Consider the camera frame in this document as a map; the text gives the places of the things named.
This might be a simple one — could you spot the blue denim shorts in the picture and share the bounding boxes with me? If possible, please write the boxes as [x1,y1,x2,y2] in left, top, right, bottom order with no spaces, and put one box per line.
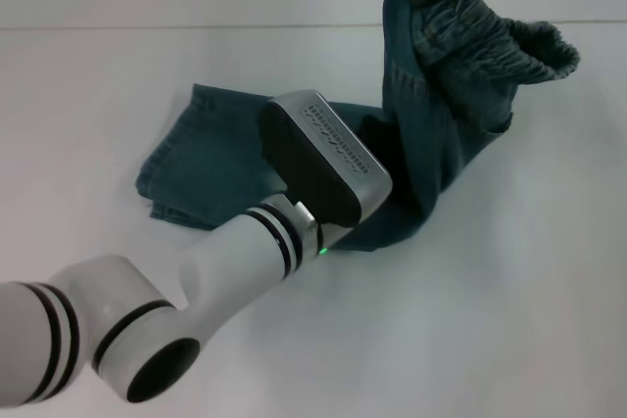
[135,0,582,253]

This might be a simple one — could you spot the silver black wrist camera box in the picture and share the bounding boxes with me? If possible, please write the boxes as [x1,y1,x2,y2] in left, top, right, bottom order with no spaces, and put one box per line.
[258,89,394,239]

